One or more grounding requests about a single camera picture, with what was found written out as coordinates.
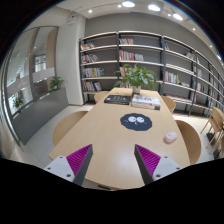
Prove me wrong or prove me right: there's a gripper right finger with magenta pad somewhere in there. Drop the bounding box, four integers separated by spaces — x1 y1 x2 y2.
134 145 182 185

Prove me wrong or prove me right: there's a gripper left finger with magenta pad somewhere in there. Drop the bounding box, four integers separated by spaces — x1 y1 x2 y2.
44 145 93 186

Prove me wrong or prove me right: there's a white and pink computer mouse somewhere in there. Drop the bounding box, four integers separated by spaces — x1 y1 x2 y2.
164 132 177 143

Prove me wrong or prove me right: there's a black cartoon face mouse pad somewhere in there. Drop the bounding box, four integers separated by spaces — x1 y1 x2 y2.
120 113 152 131

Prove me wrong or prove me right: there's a wooden chair left near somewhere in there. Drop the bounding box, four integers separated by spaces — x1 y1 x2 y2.
52 111 87 145

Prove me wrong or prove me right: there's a wooden chair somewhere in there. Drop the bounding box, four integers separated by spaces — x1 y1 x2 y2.
94 91 108 103
52 111 87 145
162 96 176 112
176 120 201 165

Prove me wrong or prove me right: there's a wooden chair right near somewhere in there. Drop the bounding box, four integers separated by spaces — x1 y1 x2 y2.
176 120 201 165

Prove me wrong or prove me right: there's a wooden table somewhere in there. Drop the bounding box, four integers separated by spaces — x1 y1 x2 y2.
48 87 191 190

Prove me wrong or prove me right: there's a wooden chair right far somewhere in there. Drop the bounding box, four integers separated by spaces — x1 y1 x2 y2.
162 96 176 112

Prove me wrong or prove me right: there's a black book on table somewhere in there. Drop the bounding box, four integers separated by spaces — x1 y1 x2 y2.
104 95 131 105

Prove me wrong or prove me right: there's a wooden chair left far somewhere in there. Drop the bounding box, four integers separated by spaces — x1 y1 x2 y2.
94 91 108 103

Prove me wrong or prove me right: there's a wooden chair far right edge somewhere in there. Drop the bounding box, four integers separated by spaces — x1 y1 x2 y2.
206 107 224 156

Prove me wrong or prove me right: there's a small potted plant left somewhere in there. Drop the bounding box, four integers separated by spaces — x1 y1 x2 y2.
13 97 23 112

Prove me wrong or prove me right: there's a potted plant by window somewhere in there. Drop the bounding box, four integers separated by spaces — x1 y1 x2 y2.
50 76 64 90

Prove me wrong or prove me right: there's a green potted plant on table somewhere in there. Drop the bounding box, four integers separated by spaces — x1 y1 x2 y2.
114 64 157 94

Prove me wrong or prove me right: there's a large grey bookshelf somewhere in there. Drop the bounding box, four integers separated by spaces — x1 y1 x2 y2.
79 31 224 116

